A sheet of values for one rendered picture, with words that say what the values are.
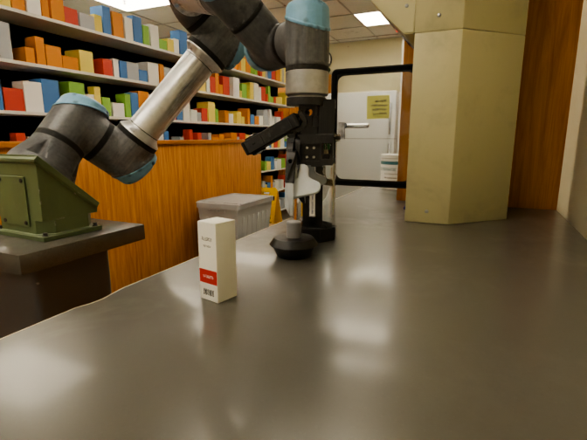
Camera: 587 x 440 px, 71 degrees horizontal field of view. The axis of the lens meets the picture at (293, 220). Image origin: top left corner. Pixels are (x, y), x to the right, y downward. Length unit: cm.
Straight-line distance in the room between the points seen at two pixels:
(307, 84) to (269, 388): 49
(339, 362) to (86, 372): 24
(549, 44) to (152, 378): 137
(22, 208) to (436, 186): 97
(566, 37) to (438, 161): 58
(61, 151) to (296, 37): 62
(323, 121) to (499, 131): 60
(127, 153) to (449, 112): 82
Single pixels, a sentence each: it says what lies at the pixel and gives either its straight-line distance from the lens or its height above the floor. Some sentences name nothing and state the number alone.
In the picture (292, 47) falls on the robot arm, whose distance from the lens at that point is 73.
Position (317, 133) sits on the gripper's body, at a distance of 73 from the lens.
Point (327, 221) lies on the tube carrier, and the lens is 88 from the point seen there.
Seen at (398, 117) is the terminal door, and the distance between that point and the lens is 144.
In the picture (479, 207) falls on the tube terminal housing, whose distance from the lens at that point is 119.
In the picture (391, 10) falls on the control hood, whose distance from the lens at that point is 117.
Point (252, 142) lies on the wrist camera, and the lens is 74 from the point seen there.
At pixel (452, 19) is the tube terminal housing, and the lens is 114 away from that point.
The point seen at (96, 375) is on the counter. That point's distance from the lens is 45.
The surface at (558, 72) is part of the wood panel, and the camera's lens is 150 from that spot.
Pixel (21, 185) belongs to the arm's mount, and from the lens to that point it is 106.
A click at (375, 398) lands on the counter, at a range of 39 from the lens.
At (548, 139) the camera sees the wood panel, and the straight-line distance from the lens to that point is 148.
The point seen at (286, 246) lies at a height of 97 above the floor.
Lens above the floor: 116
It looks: 11 degrees down
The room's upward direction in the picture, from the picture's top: straight up
